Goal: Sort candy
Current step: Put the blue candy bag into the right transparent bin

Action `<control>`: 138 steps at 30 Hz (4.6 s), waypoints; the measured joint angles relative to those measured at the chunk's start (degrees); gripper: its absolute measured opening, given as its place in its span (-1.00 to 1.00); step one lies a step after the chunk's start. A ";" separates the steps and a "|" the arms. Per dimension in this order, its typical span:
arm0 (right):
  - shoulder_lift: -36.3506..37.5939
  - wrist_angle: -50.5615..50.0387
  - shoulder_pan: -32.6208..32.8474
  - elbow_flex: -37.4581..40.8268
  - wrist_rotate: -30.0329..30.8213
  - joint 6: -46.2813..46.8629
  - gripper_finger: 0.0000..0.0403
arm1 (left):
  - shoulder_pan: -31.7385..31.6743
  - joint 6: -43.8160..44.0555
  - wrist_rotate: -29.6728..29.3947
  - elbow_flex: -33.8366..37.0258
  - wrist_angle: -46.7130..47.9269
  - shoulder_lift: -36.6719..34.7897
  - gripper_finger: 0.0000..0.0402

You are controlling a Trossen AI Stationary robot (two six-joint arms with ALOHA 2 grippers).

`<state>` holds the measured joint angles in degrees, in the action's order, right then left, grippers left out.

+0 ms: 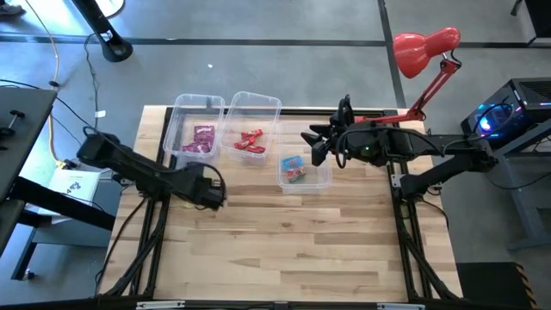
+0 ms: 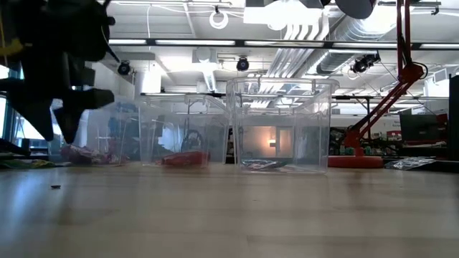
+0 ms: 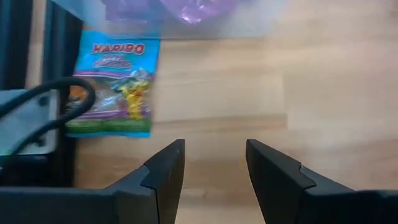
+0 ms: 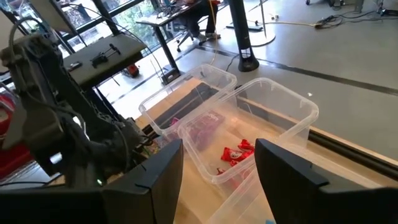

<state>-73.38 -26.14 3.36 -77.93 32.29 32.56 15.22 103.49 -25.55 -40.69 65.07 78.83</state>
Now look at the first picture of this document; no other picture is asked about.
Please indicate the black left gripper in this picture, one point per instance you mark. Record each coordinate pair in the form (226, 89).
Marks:
(211, 191)

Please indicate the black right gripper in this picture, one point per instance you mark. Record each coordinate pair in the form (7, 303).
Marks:
(336, 138)

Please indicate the green and red candy packet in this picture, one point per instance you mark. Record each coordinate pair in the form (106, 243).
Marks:
(297, 174)

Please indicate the clear plastic container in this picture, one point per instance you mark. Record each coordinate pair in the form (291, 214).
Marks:
(258, 107)
(318, 181)
(181, 112)

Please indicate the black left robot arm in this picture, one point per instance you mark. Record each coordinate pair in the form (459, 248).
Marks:
(142, 172)

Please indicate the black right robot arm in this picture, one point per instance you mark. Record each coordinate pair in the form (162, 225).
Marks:
(430, 142)

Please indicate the black table clamp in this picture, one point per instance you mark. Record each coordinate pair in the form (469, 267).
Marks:
(345, 103)

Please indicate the red desk lamp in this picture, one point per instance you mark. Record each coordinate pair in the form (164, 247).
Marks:
(415, 49)

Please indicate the white paper tag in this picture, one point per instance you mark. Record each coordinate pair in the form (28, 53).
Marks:
(100, 114)

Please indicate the black floor stand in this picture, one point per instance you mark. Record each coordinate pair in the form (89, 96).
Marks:
(113, 47)

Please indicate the grey desk with black legs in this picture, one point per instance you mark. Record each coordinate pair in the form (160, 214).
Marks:
(30, 142)

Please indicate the black clamp knob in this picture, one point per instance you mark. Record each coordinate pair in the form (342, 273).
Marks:
(16, 114)

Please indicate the black computer tower with lights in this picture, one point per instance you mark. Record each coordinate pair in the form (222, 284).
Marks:
(529, 92)

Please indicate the grey computer stand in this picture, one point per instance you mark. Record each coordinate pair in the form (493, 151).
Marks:
(531, 206)

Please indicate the black mat with yellow stripes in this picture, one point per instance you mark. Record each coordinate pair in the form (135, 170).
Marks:
(486, 286)

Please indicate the black cabinet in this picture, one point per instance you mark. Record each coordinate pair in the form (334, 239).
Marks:
(543, 17)

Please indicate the person's foot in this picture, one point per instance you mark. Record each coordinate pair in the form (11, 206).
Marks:
(10, 9)

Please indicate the black metal table frame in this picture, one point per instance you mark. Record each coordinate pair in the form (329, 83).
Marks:
(301, 113)

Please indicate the white metal bracket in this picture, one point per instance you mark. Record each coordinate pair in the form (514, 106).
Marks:
(159, 305)
(400, 306)

